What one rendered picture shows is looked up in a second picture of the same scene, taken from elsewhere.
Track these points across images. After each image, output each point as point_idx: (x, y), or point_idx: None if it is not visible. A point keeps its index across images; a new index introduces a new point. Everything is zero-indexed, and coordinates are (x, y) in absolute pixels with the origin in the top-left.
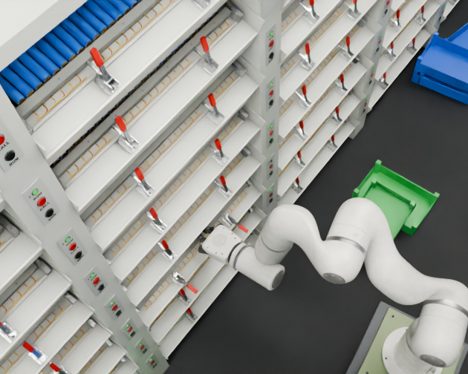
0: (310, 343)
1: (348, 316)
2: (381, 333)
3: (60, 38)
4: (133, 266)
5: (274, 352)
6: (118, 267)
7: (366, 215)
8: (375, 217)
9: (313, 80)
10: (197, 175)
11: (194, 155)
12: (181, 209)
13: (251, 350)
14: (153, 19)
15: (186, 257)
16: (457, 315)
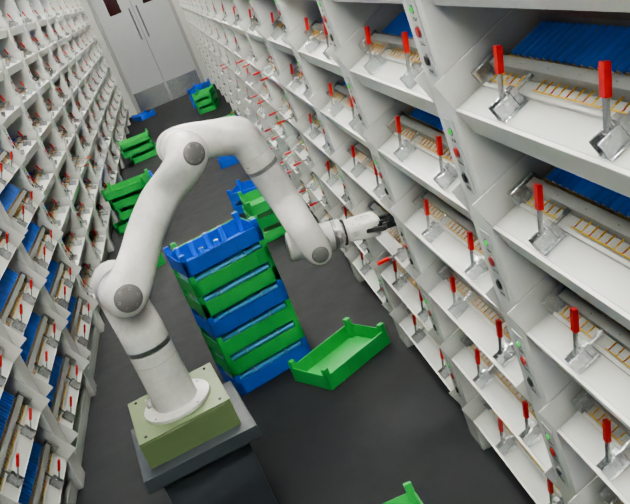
0: (328, 450)
1: (321, 491)
2: (217, 386)
3: None
4: (323, 112)
5: (348, 420)
6: (328, 104)
7: (172, 138)
8: (169, 147)
9: (456, 236)
10: (356, 116)
11: (322, 63)
12: (339, 119)
13: (366, 403)
14: None
15: (391, 228)
16: (102, 273)
